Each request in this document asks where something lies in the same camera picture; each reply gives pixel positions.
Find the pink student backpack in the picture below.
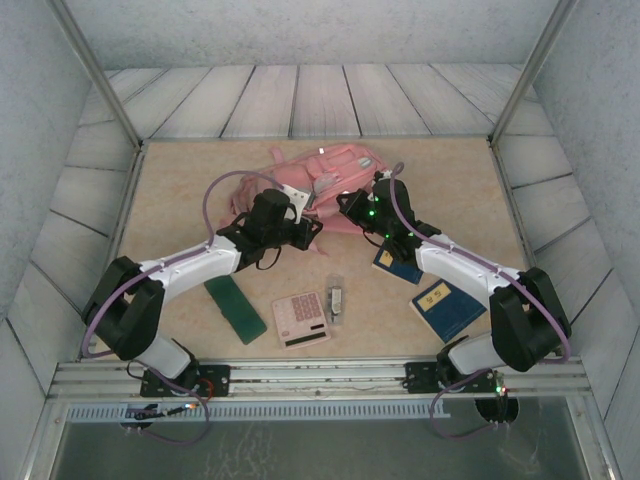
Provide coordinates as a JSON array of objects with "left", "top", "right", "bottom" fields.
[{"left": 227, "top": 144, "right": 396, "bottom": 256}]

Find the blue notebook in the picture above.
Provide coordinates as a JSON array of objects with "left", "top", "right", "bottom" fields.
[
  {"left": 410, "top": 279, "right": 489, "bottom": 344},
  {"left": 370, "top": 242, "right": 426, "bottom": 286}
]

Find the pink calculator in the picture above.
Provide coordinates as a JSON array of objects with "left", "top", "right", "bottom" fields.
[{"left": 271, "top": 291, "right": 334, "bottom": 350}]

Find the green pencil case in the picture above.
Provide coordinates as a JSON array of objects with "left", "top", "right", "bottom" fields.
[{"left": 203, "top": 277, "right": 268, "bottom": 346}]

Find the grey metal panel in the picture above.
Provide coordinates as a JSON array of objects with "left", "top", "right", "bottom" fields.
[{"left": 47, "top": 399, "right": 599, "bottom": 480}]

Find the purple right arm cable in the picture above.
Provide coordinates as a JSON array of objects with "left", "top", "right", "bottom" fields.
[{"left": 389, "top": 162, "right": 574, "bottom": 361}]

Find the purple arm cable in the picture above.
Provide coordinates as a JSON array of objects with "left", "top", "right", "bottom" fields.
[
  {"left": 389, "top": 162, "right": 574, "bottom": 361},
  {"left": 82, "top": 170, "right": 291, "bottom": 359}
]

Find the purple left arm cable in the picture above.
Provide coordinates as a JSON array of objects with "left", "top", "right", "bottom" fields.
[{"left": 82, "top": 170, "right": 291, "bottom": 359}]

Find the aluminium table edge rail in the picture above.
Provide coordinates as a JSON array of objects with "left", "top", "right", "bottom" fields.
[
  {"left": 489, "top": 142, "right": 562, "bottom": 357},
  {"left": 79, "top": 142, "right": 147, "bottom": 361}
]

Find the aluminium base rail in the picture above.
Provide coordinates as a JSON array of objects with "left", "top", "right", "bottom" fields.
[{"left": 47, "top": 357, "right": 594, "bottom": 401}]

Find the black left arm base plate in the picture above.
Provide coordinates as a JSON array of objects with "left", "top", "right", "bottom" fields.
[{"left": 139, "top": 364, "right": 232, "bottom": 399}]

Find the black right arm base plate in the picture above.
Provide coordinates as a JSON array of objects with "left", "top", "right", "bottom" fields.
[{"left": 403, "top": 360, "right": 501, "bottom": 396}]

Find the slotted white cable duct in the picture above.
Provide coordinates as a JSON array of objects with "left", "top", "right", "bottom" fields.
[{"left": 64, "top": 399, "right": 451, "bottom": 421}]

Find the aluminium frame post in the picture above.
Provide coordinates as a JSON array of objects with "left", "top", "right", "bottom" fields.
[
  {"left": 488, "top": 0, "right": 581, "bottom": 147},
  {"left": 47, "top": 0, "right": 146, "bottom": 150}
]

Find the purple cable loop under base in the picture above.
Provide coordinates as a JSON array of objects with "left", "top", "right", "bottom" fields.
[
  {"left": 429, "top": 367, "right": 506, "bottom": 441},
  {"left": 119, "top": 382, "right": 212, "bottom": 446}
]

